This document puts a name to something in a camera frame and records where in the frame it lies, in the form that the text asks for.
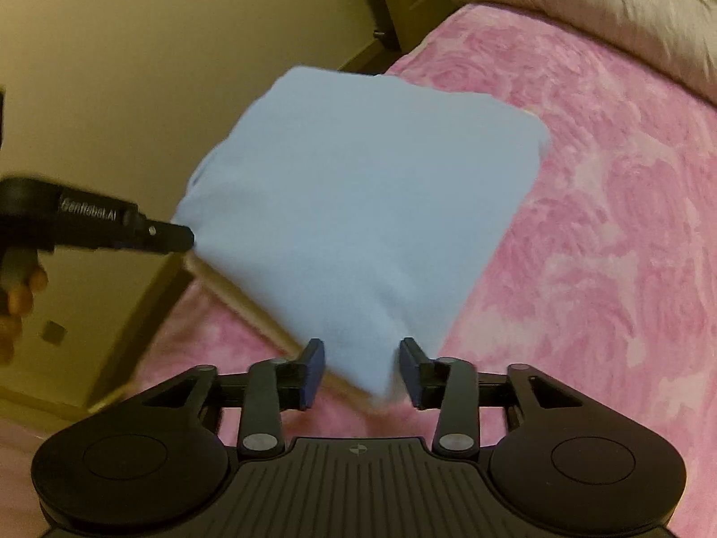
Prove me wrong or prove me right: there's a person left hand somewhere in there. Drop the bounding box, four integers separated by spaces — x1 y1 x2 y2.
0 262 48 365

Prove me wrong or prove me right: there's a light blue sweatshirt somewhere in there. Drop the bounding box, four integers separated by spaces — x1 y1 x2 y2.
175 67 550 399

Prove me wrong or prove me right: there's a dark wooden door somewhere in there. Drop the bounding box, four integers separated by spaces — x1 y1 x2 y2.
345 0 457 74

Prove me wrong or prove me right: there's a wall light switch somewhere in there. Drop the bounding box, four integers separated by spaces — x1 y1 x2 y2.
40 321 67 346

